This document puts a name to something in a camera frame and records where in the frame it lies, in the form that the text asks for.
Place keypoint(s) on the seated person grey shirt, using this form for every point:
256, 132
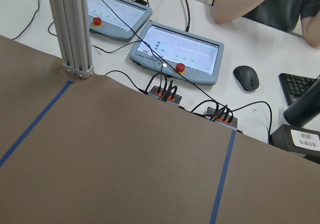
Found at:
280, 14

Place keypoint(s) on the dark box with label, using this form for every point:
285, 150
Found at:
299, 141

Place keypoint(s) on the black computer mouse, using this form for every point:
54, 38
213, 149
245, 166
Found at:
247, 78

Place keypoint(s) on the black water bottle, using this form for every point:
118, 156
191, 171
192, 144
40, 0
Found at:
305, 108

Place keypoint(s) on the right USB hub orange ports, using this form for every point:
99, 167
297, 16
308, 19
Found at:
225, 119

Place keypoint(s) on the black keyboard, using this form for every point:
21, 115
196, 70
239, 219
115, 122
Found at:
294, 86

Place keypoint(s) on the aluminium frame post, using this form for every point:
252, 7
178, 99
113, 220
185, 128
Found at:
72, 26

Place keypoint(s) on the usb hub orange ports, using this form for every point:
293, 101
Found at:
225, 119
168, 95

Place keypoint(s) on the teach pendant far from post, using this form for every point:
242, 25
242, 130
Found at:
178, 53

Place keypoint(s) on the teach pendant near post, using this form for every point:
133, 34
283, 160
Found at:
117, 19

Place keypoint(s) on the left USB hub orange ports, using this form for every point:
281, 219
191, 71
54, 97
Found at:
168, 95

